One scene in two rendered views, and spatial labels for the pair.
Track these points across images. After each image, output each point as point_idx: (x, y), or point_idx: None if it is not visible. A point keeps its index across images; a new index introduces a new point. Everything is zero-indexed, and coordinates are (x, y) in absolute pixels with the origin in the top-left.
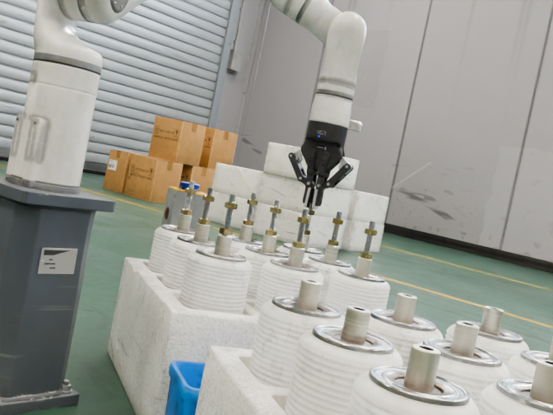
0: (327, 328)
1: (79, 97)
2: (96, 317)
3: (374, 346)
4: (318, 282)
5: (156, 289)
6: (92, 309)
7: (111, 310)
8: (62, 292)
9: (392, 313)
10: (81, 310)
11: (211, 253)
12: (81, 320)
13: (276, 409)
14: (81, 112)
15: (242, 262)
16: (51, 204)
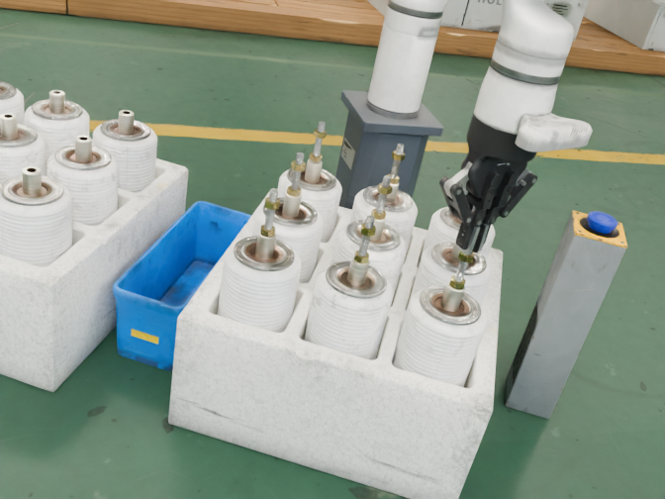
0: (75, 109)
1: (383, 30)
2: (612, 381)
3: (40, 106)
4: (124, 114)
5: (344, 208)
6: (653, 393)
7: (659, 411)
8: (345, 179)
9: (98, 160)
10: (635, 378)
11: (322, 178)
12: (586, 361)
13: None
14: (382, 43)
15: (288, 180)
16: (345, 105)
